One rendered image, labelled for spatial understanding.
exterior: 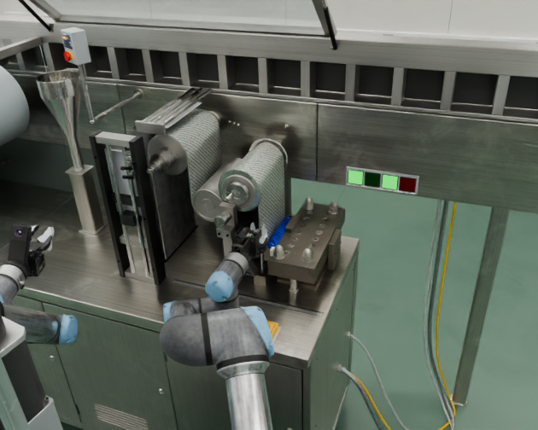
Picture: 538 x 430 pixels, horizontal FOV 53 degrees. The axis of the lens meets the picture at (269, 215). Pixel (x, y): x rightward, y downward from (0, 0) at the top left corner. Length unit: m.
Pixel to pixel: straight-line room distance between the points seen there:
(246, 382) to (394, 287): 2.25
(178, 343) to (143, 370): 0.87
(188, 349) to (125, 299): 0.74
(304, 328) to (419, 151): 0.69
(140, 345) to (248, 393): 0.85
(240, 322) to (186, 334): 0.12
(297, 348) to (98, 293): 0.72
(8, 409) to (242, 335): 0.54
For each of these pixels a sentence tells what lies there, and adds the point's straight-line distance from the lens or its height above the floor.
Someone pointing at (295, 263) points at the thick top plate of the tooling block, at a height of 1.03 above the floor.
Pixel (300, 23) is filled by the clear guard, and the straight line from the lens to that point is 1.82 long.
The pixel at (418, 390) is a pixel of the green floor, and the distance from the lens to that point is 2.80.
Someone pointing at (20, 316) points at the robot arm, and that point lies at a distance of 1.31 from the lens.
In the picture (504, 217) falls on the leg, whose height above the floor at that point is 1.02.
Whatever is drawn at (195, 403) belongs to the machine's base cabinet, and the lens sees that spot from 2.06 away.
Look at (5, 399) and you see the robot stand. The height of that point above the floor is 1.53.
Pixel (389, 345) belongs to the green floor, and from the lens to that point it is 2.97.
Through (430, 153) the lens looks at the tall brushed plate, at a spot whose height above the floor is 1.30.
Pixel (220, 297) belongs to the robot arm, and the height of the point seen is 1.10.
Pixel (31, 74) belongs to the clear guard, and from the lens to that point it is 2.36.
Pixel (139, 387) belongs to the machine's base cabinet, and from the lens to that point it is 2.16.
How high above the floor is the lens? 2.08
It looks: 31 degrees down
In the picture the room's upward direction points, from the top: 2 degrees counter-clockwise
